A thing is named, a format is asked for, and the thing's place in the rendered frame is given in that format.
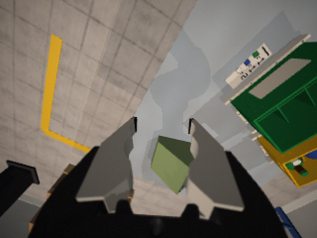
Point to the white bottle with grey label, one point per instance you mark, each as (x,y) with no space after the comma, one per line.
(296,162)

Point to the beige paper pick list strip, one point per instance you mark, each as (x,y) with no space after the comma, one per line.
(248,66)

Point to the blue bottle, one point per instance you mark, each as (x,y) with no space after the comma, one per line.
(312,155)

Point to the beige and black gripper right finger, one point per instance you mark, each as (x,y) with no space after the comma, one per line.
(225,192)

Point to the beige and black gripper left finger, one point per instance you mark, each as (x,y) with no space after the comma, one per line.
(92,187)

